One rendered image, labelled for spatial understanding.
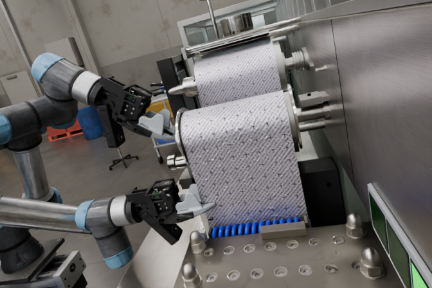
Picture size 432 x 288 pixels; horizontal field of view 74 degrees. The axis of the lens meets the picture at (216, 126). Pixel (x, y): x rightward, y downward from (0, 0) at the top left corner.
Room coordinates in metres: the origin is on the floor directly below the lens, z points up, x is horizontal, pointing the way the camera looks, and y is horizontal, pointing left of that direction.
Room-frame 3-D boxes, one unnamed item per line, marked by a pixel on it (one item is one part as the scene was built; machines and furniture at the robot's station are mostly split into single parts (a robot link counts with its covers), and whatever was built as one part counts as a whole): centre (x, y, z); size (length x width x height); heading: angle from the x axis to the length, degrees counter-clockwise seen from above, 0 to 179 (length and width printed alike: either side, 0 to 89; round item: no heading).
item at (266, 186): (0.59, -0.03, 1.11); 0.23 x 0.01 x 0.18; 76
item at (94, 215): (0.68, 0.35, 1.11); 0.11 x 0.08 x 0.09; 76
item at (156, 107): (7.33, 1.36, 0.19); 1.09 x 0.72 x 0.38; 82
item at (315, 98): (0.60, -0.22, 1.28); 0.06 x 0.05 x 0.02; 76
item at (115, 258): (0.70, 0.36, 1.01); 0.11 x 0.08 x 0.11; 22
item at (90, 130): (7.09, 2.96, 0.39); 0.51 x 0.51 x 0.78
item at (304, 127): (0.72, -0.24, 1.17); 0.08 x 0.02 x 0.02; 76
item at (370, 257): (0.38, -0.19, 1.05); 0.04 x 0.04 x 0.04
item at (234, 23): (1.35, -0.21, 1.50); 0.14 x 0.14 x 0.06
